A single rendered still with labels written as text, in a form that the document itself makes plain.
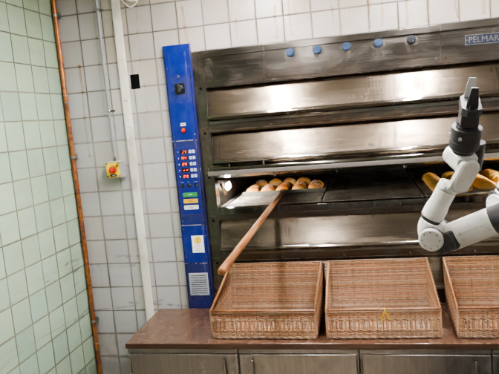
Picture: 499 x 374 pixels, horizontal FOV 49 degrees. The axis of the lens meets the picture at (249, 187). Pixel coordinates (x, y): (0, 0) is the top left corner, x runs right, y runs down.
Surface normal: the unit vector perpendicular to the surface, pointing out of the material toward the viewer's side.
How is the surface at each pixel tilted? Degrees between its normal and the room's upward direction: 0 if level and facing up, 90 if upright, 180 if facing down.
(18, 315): 90
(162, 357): 90
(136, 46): 90
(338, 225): 70
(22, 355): 90
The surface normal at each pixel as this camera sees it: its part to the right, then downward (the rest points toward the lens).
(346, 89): -0.22, -0.21
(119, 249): -0.19, 0.14
